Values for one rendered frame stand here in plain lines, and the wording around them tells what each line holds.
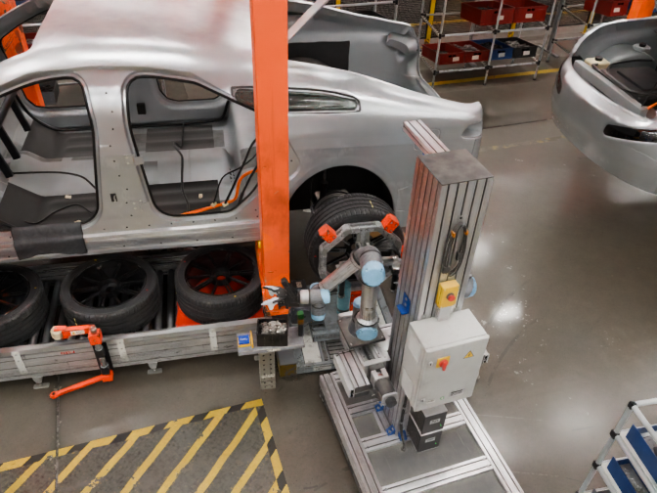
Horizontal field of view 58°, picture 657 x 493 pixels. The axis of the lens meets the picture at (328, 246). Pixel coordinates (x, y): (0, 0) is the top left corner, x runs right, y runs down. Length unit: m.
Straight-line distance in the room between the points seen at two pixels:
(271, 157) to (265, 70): 0.48
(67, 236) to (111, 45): 1.25
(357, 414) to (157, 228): 1.78
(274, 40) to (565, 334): 3.23
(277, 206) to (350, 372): 1.02
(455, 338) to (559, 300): 2.41
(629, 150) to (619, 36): 1.64
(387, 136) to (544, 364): 2.05
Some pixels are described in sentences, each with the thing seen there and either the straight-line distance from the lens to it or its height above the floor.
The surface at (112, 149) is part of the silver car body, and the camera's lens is 3.83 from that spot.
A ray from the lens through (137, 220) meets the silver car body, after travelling 4.10.
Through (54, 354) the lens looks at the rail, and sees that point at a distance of 4.31.
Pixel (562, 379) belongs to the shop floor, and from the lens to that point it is 4.67.
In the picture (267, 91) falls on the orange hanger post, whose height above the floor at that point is 2.10.
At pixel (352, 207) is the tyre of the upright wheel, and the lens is 3.79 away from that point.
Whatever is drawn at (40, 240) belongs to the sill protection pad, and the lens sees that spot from 4.25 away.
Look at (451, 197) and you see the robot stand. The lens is 2.57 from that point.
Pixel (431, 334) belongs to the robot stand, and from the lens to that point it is 2.96.
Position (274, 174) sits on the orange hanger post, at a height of 1.61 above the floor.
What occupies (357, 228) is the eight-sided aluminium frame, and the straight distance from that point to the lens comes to 3.71.
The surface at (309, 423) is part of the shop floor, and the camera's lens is 4.07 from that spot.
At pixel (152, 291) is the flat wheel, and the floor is 0.50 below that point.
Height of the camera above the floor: 3.35
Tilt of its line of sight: 39 degrees down
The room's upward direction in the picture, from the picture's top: 3 degrees clockwise
